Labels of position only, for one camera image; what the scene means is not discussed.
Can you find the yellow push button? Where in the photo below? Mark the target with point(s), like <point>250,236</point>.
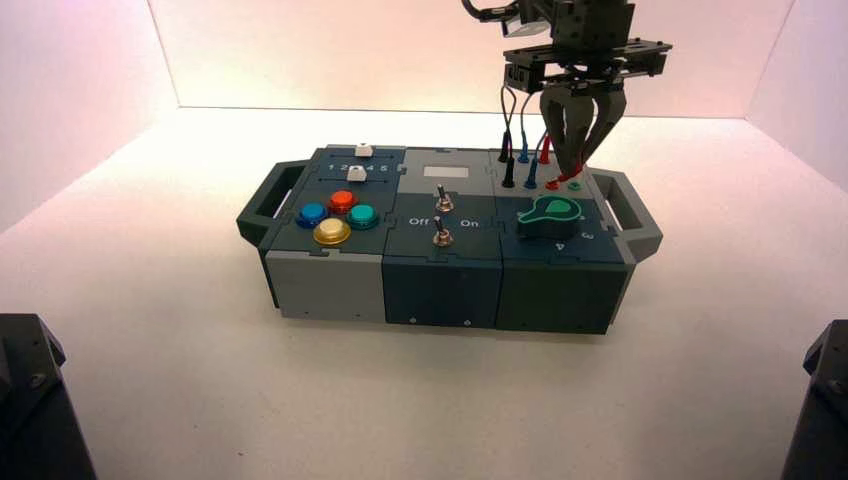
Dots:
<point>332,231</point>

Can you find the blue push button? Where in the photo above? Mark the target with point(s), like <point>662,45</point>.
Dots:
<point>312,214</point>

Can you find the green rotary knob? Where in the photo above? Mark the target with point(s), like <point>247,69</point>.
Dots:
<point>550,220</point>

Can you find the metal toggle switch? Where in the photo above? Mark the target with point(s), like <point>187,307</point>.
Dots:
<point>442,235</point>
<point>443,201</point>

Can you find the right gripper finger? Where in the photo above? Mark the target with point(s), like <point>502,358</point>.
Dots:
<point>556,126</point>
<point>611,119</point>

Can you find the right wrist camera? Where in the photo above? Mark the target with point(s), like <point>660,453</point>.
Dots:
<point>530,26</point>

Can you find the white slider knob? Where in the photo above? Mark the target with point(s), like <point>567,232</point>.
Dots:
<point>357,173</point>
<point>364,150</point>

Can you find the red push button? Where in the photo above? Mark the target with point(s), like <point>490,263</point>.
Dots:
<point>343,200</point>

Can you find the dark green grey control box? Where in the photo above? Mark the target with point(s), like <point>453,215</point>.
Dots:
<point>437,291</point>

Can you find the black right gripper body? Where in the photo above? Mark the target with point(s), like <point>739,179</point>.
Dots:
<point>590,60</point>

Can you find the light grey display window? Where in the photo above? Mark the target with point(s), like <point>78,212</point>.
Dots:
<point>446,172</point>

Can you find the teal push button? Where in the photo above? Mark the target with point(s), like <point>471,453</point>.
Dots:
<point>362,215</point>

